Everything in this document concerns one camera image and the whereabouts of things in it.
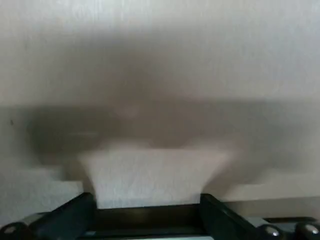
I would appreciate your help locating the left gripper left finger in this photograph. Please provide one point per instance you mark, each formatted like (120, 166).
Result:
(62, 220)

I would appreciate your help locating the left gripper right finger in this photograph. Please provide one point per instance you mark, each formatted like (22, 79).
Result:
(225, 220)

